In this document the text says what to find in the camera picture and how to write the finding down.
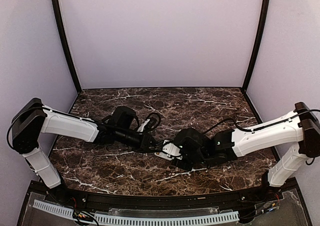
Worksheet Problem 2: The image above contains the black right frame post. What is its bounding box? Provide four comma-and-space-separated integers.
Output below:
242, 0, 270, 92

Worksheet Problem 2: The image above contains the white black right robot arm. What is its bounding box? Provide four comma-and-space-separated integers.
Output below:
166, 102, 320, 188

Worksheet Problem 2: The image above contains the black frame post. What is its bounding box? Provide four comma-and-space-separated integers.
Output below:
51, 0, 82, 94
242, 0, 270, 92

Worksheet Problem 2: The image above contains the black left frame post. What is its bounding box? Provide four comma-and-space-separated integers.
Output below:
51, 0, 82, 94

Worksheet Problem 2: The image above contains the white red remote control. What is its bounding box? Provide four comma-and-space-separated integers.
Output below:
154, 151, 173, 161

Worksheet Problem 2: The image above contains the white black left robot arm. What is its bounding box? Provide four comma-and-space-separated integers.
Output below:
6, 98, 164, 189

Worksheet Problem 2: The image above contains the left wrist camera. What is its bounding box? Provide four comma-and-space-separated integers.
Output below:
137, 112, 161, 132

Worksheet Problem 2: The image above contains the white slotted cable duct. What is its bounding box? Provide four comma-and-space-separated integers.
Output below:
32, 200, 240, 226

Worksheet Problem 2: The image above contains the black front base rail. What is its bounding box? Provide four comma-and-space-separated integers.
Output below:
44, 178, 298, 213

